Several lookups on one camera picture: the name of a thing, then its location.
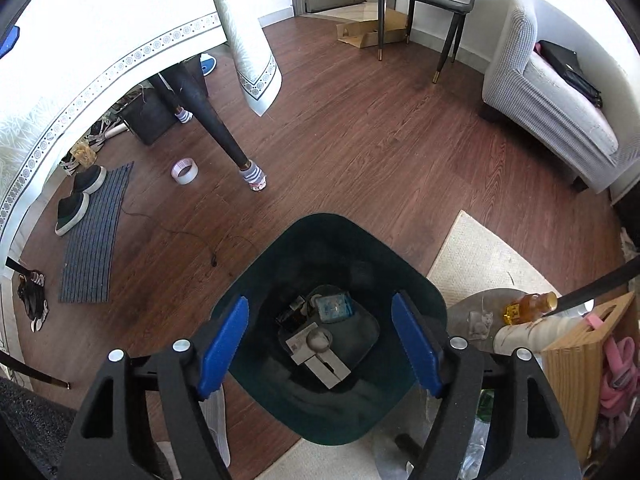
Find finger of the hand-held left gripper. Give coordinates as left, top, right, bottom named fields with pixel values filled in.
left=0, top=25, right=22, bottom=59

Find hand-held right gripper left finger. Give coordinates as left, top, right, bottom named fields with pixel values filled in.
left=57, top=296, right=250, bottom=480

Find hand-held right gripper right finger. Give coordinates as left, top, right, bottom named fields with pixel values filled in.
left=391, top=290, right=584, bottom=480

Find blue and white packet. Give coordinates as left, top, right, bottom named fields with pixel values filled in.
left=315, top=294, right=353, bottom=323

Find small white box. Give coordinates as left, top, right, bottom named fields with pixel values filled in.
left=286, top=325, right=351, bottom=390

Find dark green trash bin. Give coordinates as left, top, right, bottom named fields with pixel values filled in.
left=210, top=213, right=447, bottom=446

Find round grey marble table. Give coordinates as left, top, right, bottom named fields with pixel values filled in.
left=446, top=255, right=640, bottom=356

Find small clear plastic container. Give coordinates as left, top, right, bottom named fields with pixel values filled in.
left=467, top=310, right=496, bottom=341

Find clear plastic bottle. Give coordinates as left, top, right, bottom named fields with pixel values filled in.
left=460, top=390, right=496, bottom=480

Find cream rug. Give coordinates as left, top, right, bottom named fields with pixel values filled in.
left=260, top=210, right=566, bottom=480

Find white plastic bottle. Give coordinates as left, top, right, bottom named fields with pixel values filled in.
left=492, top=317, right=581, bottom=356

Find amber liquid bottle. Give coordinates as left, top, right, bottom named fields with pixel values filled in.
left=502, top=291, right=558, bottom=328

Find black storage box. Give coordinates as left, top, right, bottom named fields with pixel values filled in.
left=120, top=85, right=176, bottom=146

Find black shoe white sole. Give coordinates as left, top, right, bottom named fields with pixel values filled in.
left=71, top=165, right=107, bottom=195
left=55, top=192, right=90, bottom=237

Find grey striped floor mat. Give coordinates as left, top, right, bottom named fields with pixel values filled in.
left=59, top=161, right=135, bottom=303

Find wooden box with slot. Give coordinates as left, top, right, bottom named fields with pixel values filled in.
left=540, top=292, right=636, bottom=466

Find clear tape roll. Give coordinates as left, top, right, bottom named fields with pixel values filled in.
left=171, top=158, right=199, bottom=184

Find dark table leg with sock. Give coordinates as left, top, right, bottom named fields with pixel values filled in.
left=148, top=72, right=267, bottom=193
left=165, top=60, right=193, bottom=124

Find black chair leg gold tip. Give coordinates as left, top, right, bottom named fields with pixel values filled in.
left=0, top=350, right=71, bottom=391

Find grey fabric armchair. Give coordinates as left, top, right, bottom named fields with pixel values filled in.
left=481, top=0, right=631, bottom=194

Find flat cardboard box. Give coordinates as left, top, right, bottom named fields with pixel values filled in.
left=335, top=19, right=408, bottom=49

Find black leather bag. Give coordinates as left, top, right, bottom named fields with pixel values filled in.
left=539, top=40, right=603, bottom=108

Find thin black floor cable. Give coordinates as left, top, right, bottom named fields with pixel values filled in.
left=117, top=205, right=256, bottom=268

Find black strappy sandals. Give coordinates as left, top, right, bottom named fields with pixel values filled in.
left=17, top=270, right=51, bottom=333

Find pink cloth straps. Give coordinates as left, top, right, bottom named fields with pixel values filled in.
left=585, top=312, right=635, bottom=418

